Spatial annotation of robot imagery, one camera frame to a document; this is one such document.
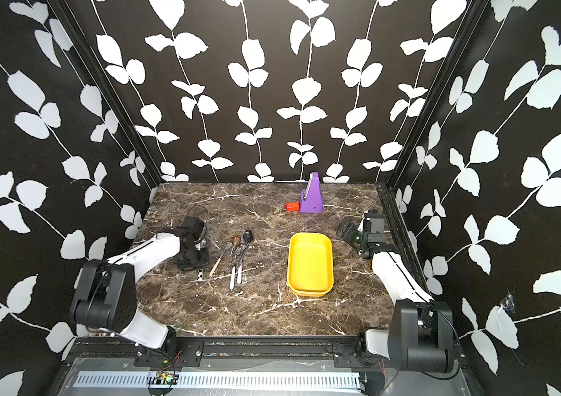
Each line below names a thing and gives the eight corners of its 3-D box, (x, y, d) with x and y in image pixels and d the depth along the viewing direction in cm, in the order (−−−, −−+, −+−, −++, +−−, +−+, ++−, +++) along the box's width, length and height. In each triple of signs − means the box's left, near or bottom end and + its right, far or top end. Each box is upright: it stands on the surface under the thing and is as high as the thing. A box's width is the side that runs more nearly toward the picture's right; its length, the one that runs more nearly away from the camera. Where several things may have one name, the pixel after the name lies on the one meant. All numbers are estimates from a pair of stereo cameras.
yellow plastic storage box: (287, 297, 88) (287, 290, 83) (287, 241, 103) (287, 232, 98) (335, 297, 88) (338, 291, 83) (328, 241, 103) (331, 233, 98)
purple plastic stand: (300, 213, 112) (302, 184, 97) (299, 201, 117) (301, 171, 102) (320, 213, 112) (325, 184, 97) (319, 201, 117) (324, 172, 102)
